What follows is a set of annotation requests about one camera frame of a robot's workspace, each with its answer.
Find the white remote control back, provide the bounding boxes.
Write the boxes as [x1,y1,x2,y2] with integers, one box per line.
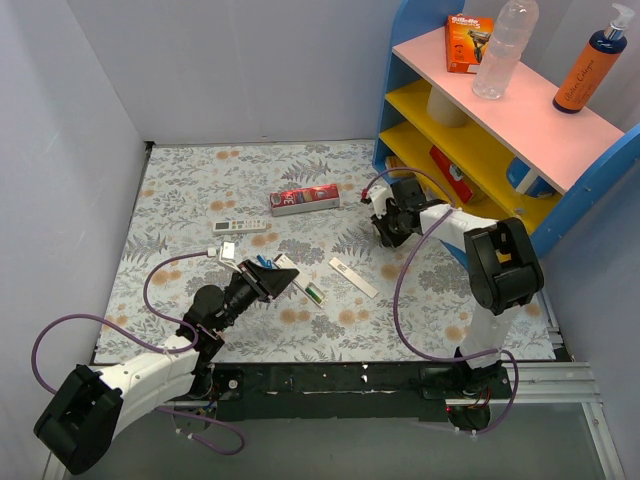
[273,254,327,308]

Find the white battery cover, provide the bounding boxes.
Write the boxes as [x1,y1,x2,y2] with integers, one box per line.
[329,257,378,299]

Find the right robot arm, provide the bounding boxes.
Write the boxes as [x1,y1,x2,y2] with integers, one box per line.
[361,177,544,398]

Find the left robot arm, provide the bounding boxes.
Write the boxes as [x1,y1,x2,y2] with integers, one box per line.
[34,260,299,475]

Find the white air conditioner remote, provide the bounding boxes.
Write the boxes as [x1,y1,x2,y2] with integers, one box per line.
[212,219,267,235]

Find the yellow soap pack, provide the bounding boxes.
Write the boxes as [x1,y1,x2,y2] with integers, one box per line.
[385,155,404,169]

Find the red box on shelf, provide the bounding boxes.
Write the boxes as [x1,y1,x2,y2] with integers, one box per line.
[430,146,480,204]

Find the red toothpaste box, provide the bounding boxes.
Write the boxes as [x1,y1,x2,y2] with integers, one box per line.
[269,184,341,217]

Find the floral table mat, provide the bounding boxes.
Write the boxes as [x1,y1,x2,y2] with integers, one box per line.
[94,142,559,364]

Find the beige paper roll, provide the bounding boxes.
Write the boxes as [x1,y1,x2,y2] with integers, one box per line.
[426,87,468,128]

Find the blue white container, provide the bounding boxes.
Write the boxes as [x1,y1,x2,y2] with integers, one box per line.
[506,157,556,199]

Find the blue yellow pink shelf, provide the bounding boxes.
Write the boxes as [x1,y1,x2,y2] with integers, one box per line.
[372,1,639,257]

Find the orange razor box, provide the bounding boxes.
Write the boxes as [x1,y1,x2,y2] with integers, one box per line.
[445,14,494,74]

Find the clear plastic bottle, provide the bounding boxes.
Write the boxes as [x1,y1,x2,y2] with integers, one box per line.
[472,0,539,100]

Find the orange pump lotion bottle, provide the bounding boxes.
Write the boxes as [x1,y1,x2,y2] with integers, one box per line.
[552,3,635,114]

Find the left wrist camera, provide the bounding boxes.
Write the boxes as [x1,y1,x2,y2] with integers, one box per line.
[218,241,236,265]

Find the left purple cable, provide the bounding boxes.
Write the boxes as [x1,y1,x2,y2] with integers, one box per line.
[30,249,248,455]

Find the purple cable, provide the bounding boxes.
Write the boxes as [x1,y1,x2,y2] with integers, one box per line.
[30,249,248,455]
[363,167,521,436]

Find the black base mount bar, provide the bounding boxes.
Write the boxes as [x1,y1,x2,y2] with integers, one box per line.
[208,361,512,429]

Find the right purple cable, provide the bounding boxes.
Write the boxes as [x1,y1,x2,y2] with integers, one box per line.
[363,167,521,436]

